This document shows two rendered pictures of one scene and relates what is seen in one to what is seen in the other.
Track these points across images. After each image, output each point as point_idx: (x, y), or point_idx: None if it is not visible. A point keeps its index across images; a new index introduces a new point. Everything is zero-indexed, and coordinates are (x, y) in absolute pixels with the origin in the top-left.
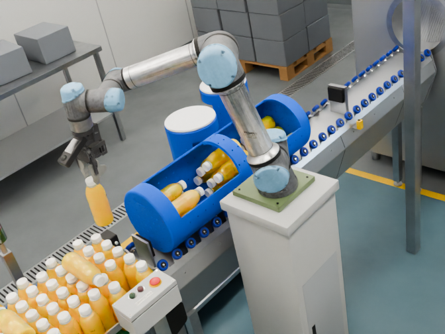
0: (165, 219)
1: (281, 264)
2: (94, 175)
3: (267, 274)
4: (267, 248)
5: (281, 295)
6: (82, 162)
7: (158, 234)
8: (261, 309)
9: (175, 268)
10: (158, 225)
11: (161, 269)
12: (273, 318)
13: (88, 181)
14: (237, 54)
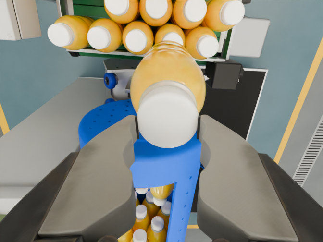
0: (79, 135)
1: (1, 150)
2: (96, 143)
3: (42, 135)
4: (7, 161)
5: (39, 124)
6: (218, 216)
7: (122, 112)
8: (82, 110)
9: (107, 90)
10: (110, 122)
11: (105, 74)
12: (69, 109)
13: (156, 99)
14: None
